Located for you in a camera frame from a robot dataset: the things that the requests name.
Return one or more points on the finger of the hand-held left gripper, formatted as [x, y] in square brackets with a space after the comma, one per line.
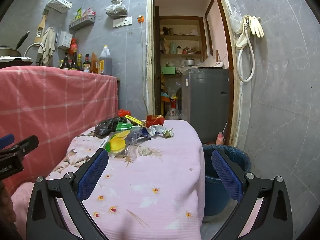
[25, 143]
[6, 140]

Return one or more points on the dark bottle red label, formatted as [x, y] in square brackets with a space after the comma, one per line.
[86, 65]

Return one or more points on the wooden stick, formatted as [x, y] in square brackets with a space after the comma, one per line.
[216, 56]

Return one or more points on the yellow label box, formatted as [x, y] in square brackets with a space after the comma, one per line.
[133, 119]

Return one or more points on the dried plant husk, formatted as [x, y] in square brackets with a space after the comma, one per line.
[168, 133]

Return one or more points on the green box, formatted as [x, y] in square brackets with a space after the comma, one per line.
[168, 70]

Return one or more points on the stove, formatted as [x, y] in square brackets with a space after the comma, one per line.
[15, 61]

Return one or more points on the large cooking oil jug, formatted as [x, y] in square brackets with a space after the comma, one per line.
[105, 63]

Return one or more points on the dark bin liner bag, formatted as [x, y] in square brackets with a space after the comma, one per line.
[240, 155]

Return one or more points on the white jar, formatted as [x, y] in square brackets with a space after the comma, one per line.
[179, 50]

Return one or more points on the wall socket panel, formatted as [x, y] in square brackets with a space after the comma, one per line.
[122, 22]

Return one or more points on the yellow oil bottle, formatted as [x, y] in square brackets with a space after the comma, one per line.
[80, 63]

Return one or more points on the grey washing machine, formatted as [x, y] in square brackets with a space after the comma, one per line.
[205, 100]

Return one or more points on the beige hanging towel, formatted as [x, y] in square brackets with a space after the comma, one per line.
[48, 42]

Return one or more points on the wooden shelf unit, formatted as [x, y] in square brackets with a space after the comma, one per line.
[182, 18]

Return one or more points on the red hanging pouch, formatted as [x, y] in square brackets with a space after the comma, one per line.
[74, 45]

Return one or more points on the dark sauce bottle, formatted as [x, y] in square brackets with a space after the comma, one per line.
[65, 63]

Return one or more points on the dark jar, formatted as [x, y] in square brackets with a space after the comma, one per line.
[171, 31]
[165, 31]

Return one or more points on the plastic bag with dark contents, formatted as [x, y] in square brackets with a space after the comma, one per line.
[116, 10]

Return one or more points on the large clear plastic bag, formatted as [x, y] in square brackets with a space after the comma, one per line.
[173, 87]

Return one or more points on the lemon print plastic bag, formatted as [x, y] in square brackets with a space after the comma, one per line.
[117, 142]

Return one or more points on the red plastic bag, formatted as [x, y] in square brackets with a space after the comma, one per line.
[123, 112]

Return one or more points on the dark bottle yellow label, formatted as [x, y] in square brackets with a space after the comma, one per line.
[74, 63]

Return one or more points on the orange wall plug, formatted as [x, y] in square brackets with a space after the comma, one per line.
[140, 19]

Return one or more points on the small clear plastic bag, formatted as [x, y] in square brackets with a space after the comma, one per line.
[235, 23]

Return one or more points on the white wall box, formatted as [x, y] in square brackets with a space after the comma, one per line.
[65, 40]

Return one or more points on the blue plastic bin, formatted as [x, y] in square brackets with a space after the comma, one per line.
[215, 192]

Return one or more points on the pink floral tablecloth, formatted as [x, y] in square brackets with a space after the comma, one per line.
[150, 180]

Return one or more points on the plain pink cloth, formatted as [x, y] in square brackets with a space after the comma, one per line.
[22, 200]

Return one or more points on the cream rubber glove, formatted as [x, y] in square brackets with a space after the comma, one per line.
[242, 38]
[257, 27]

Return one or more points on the green canister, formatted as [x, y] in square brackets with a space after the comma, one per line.
[173, 48]

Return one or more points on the white round object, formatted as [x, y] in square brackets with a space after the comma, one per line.
[217, 64]

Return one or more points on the metal faucet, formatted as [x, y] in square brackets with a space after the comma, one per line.
[33, 45]

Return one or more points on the dark wooden door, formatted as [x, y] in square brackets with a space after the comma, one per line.
[157, 67]

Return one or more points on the wooden board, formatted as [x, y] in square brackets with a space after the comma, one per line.
[40, 30]

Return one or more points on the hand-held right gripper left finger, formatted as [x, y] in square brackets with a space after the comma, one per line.
[92, 175]

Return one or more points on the green seasoning packet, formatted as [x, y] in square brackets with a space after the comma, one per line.
[79, 13]

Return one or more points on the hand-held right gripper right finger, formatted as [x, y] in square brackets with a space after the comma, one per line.
[226, 177]

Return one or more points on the orange and blue plastic item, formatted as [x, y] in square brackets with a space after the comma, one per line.
[165, 96]

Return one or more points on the beige paper sheet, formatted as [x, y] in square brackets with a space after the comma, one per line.
[200, 65]

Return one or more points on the grey wall rack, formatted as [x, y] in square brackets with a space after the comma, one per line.
[82, 23]

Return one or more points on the red plaid cloth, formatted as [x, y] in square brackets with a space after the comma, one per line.
[50, 100]

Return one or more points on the metal pot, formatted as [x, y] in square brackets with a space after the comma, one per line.
[8, 52]

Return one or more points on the wooden door frame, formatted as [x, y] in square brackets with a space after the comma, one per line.
[233, 80]

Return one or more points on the red and white packet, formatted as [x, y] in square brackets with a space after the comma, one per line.
[88, 13]

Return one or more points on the white plastic basket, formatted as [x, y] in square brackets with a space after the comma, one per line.
[60, 3]

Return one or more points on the blue wrapper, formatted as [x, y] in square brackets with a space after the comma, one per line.
[145, 132]

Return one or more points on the orange refill pouch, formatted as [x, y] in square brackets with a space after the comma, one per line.
[94, 65]

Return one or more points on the black plastic bag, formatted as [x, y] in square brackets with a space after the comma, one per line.
[107, 127]

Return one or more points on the printed wrapper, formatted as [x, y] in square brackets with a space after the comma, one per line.
[156, 130]

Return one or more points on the pink bottle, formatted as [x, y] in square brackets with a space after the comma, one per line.
[220, 138]

